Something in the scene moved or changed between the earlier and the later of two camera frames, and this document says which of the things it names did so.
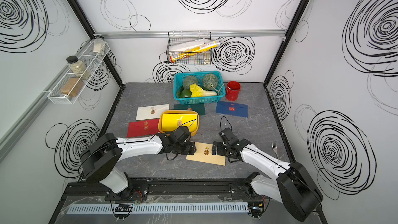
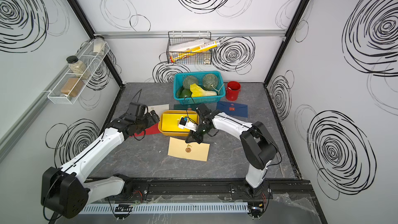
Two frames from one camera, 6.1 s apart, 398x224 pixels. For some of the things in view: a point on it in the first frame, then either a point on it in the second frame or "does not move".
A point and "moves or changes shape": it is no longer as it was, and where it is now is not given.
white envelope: [151, 112] does not move
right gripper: [218, 149] → [196, 137]
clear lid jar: [99, 44] does not move
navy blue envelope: [232, 109] does not move
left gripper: [190, 148] → [155, 116]
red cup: [232, 91] does not move
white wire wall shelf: [77, 76] does not move
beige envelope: [203, 153] moves or changes shape
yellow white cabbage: [197, 91] does not move
